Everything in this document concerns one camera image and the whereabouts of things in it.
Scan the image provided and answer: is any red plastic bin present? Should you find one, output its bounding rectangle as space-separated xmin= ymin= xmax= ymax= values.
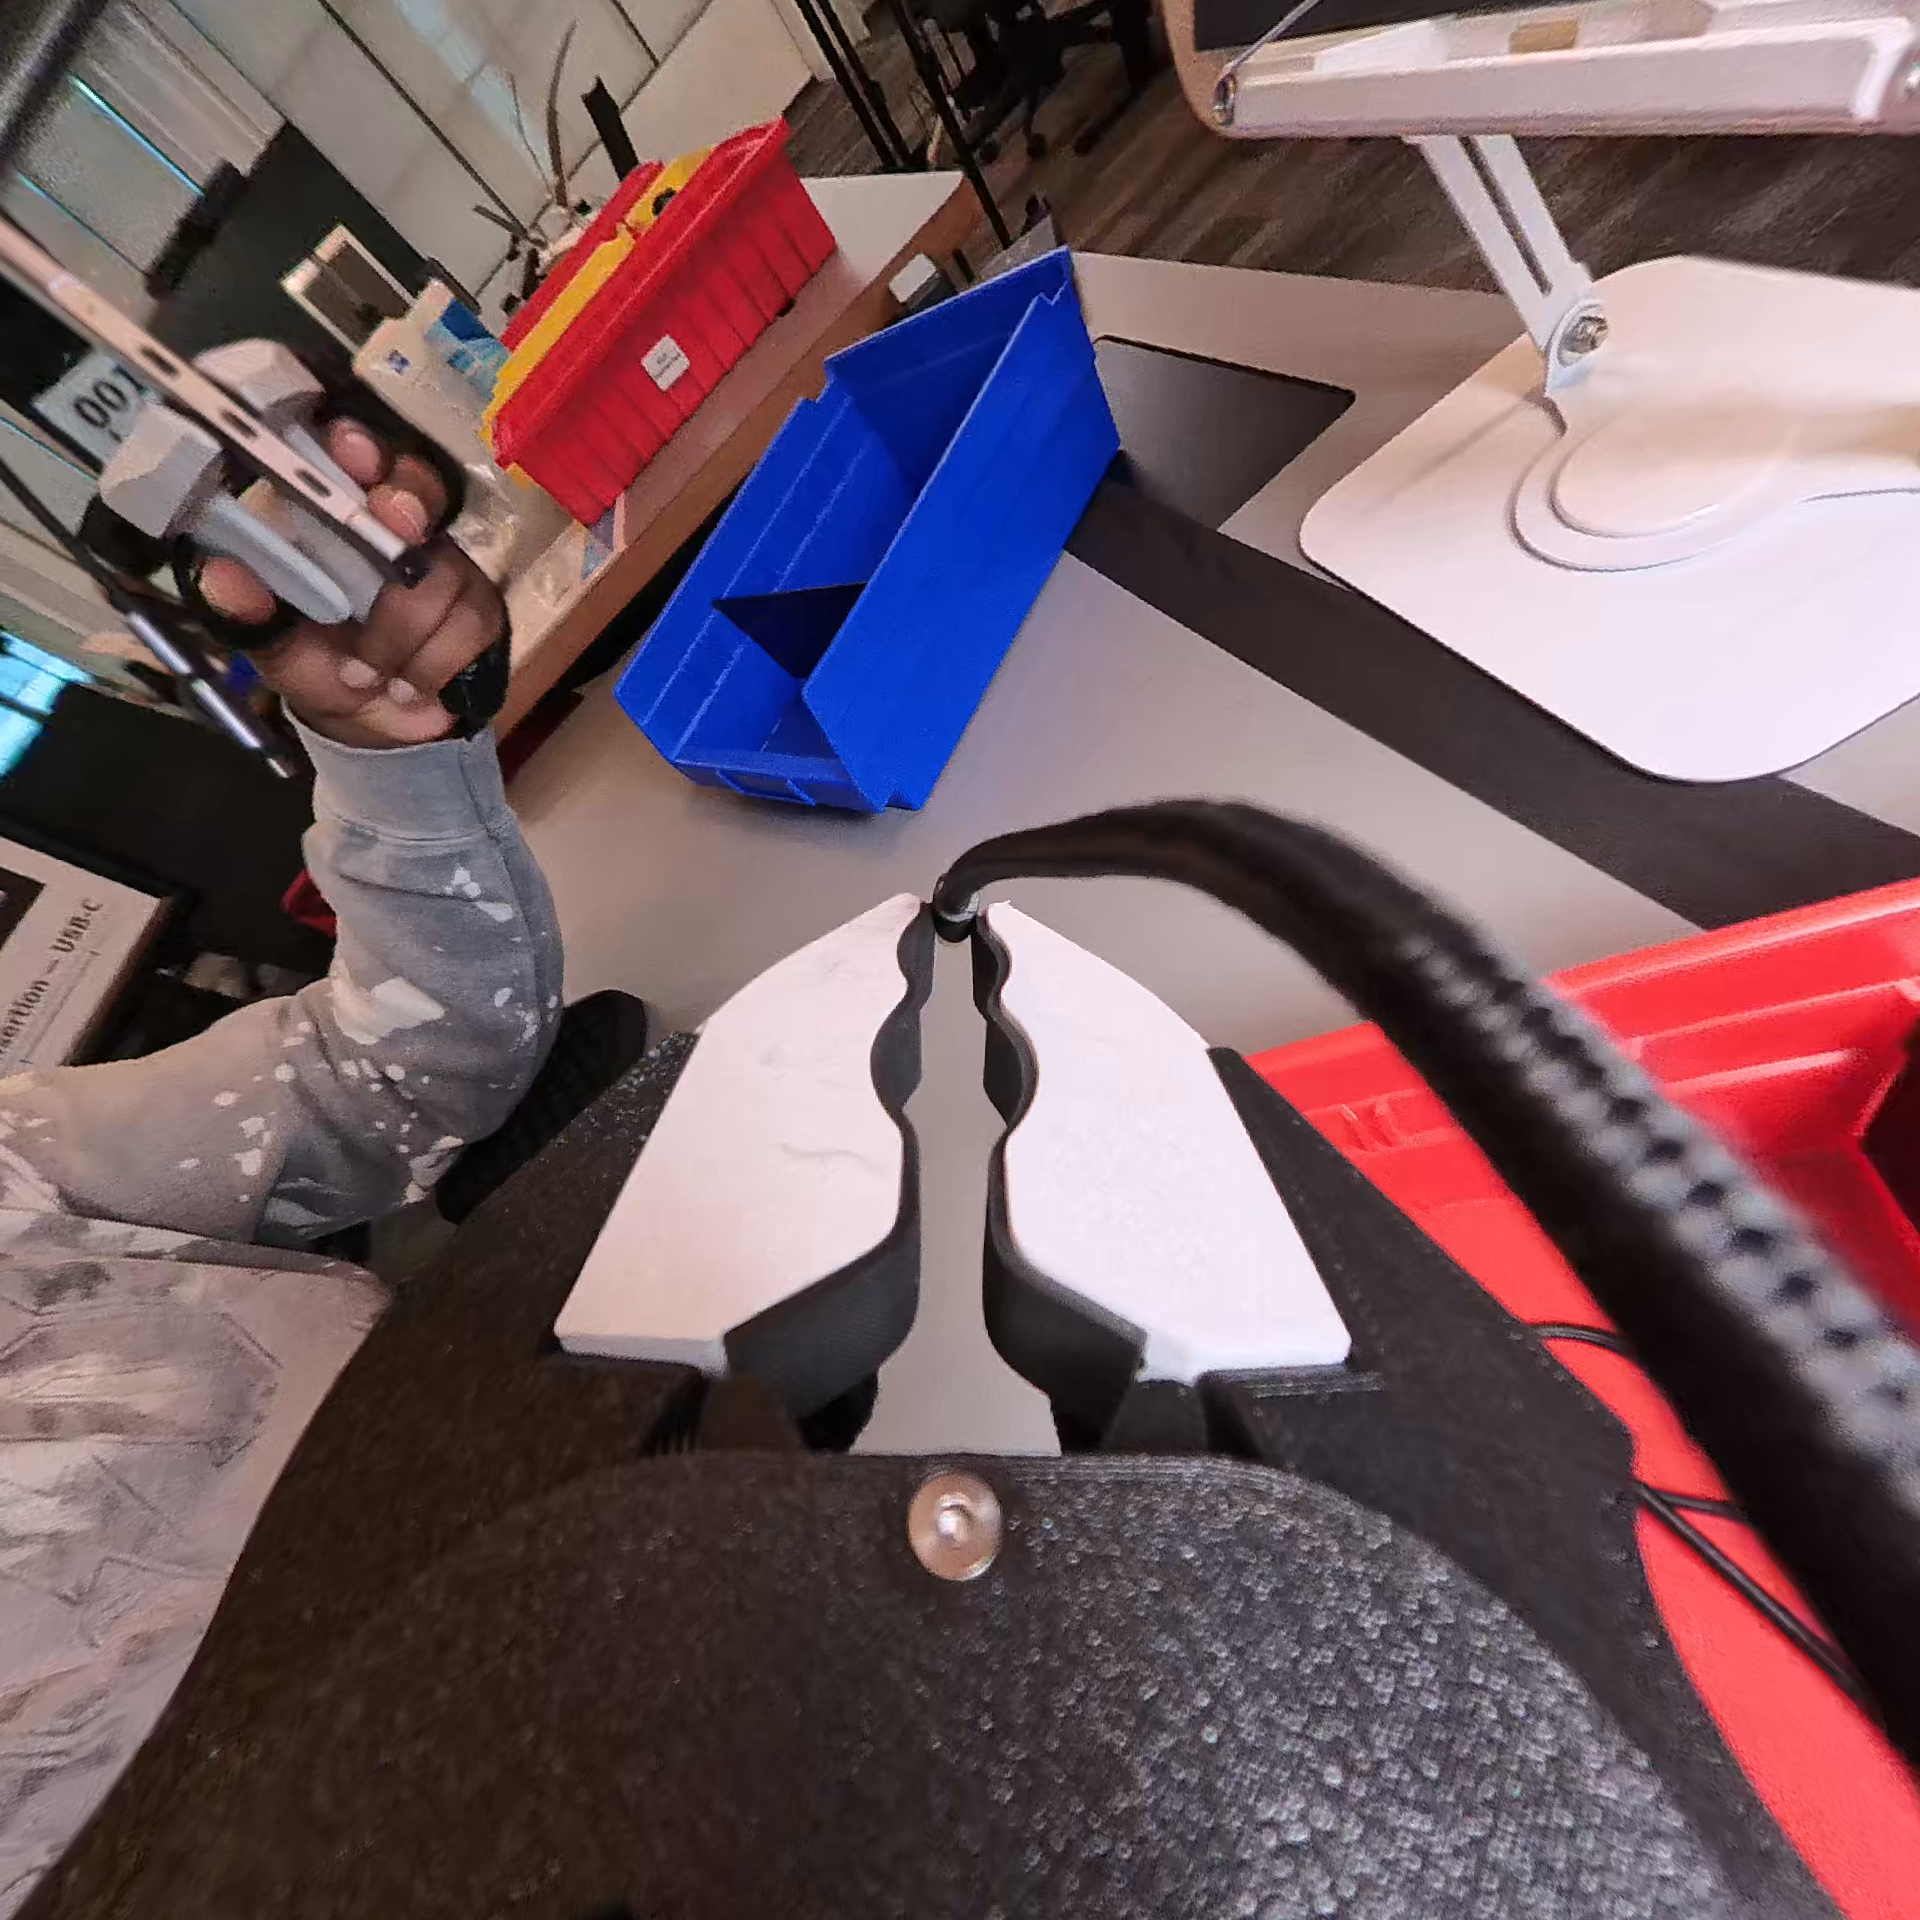
xmin=1245 ymin=877 xmax=1920 ymax=1920

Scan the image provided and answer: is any person's grey spattered sweatshirt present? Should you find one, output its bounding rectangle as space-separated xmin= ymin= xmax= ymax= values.
xmin=0 ymin=1199 xmax=394 ymax=1877

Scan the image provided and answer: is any person's left hand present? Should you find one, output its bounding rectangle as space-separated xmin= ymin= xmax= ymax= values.
xmin=194 ymin=416 xmax=514 ymax=752

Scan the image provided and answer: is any black braided usb-c cable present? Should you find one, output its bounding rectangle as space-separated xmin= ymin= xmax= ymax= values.
xmin=928 ymin=800 xmax=1920 ymax=1756

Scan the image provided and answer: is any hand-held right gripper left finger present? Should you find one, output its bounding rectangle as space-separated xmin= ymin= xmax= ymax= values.
xmin=551 ymin=892 xmax=939 ymax=1380

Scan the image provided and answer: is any black bin divider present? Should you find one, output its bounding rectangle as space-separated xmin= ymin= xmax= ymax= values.
xmin=711 ymin=582 xmax=869 ymax=683
xmin=1858 ymin=1019 xmax=1920 ymax=1203

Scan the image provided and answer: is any white metal stand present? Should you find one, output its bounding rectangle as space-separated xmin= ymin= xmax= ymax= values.
xmin=1206 ymin=0 xmax=1920 ymax=785

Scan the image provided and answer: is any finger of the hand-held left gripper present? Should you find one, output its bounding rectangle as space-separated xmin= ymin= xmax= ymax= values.
xmin=192 ymin=339 xmax=329 ymax=442
xmin=96 ymin=409 xmax=231 ymax=540

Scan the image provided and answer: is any framed white sign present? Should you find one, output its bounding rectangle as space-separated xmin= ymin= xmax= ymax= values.
xmin=0 ymin=827 xmax=185 ymax=1073

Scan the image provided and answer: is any blue plastic bin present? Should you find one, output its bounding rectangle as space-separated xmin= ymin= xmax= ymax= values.
xmin=614 ymin=246 xmax=1124 ymax=813

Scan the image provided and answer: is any clear plastic bag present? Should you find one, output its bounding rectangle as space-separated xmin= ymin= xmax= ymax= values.
xmin=449 ymin=456 xmax=609 ymax=593

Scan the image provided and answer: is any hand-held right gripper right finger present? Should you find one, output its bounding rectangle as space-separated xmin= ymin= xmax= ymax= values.
xmin=981 ymin=899 xmax=1355 ymax=1389

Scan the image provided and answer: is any red ribbed crate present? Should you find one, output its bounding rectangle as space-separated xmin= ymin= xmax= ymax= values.
xmin=485 ymin=117 xmax=841 ymax=525

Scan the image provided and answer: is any person's left forearm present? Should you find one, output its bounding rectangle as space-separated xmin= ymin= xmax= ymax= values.
xmin=0 ymin=705 xmax=565 ymax=1252

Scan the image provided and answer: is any white carton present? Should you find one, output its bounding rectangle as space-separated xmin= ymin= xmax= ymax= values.
xmin=349 ymin=305 xmax=436 ymax=415

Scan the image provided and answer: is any yellow plastic bin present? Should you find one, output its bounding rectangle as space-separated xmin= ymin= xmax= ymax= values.
xmin=482 ymin=149 xmax=714 ymax=442

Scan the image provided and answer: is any small tablet screen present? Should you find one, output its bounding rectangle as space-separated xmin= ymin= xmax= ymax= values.
xmin=276 ymin=226 xmax=426 ymax=352

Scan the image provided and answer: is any grey usb hub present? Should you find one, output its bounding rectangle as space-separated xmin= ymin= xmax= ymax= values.
xmin=0 ymin=223 xmax=435 ymax=590

